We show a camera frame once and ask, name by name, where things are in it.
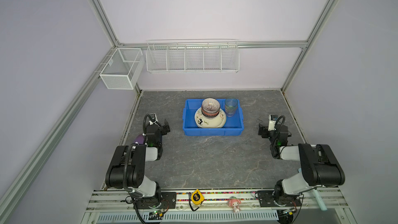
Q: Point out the orange patterned bowl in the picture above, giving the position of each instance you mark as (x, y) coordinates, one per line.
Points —
(210, 115)

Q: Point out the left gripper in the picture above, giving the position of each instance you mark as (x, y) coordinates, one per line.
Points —
(165, 129)

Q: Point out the pink doll figurine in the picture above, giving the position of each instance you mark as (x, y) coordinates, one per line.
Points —
(234, 203)

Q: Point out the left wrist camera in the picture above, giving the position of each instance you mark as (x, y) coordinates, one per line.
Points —
(153, 119)

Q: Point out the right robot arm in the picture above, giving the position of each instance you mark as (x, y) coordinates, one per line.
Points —
(319, 165)

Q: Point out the blue plastic bin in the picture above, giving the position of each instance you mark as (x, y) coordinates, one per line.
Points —
(233, 126)

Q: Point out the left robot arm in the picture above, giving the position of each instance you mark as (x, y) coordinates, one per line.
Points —
(127, 167)

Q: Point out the yellow tape measure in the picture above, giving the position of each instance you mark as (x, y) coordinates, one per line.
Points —
(196, 200)

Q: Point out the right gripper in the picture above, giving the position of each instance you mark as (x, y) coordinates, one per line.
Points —
(264, 130)

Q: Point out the green glass cup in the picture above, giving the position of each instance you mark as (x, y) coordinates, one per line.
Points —
(231, 104)

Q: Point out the white wire wall rack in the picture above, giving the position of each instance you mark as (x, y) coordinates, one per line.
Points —
(193, 56)

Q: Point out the cream painted plate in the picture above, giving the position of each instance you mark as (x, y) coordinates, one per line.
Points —
(203, 122)

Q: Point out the purple striped bowl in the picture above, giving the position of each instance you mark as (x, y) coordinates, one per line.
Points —
(210, 105)

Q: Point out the white mesh basket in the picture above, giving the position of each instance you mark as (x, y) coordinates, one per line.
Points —
(123, 68)

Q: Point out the pink glass cup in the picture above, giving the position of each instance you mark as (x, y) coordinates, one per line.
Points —
(230, 114)

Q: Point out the purple silicone spatula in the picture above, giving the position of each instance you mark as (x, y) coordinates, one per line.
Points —
(140, 140)

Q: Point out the teal plastic trowel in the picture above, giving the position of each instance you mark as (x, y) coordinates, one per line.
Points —
(319, 200)

